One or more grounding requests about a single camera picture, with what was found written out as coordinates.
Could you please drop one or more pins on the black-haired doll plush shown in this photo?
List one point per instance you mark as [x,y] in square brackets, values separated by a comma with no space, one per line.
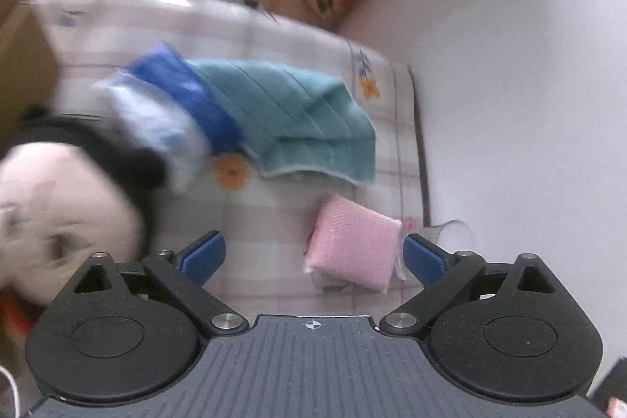
[69,189]

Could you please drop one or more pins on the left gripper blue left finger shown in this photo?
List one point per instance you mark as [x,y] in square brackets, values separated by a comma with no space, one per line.
[179,279]

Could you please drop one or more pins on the pink knitted cloth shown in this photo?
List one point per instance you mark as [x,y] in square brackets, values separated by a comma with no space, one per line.
[353,244]

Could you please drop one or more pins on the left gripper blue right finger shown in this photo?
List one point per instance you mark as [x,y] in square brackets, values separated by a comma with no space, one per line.
[446,279]

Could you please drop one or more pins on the blue white wet-wipes pack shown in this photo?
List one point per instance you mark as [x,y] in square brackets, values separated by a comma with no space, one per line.
[163,104]

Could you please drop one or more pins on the teal microfiber towel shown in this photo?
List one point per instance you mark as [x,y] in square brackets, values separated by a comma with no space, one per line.
[294,120]

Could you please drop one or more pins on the checked floral bed sheet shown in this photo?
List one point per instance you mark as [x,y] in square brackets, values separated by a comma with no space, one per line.
[268,221]

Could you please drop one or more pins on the brown cardboard box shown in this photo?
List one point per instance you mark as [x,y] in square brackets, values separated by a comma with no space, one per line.
[29,67]

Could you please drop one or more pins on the clear glass bowl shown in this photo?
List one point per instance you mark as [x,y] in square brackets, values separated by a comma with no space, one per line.
[448,234]

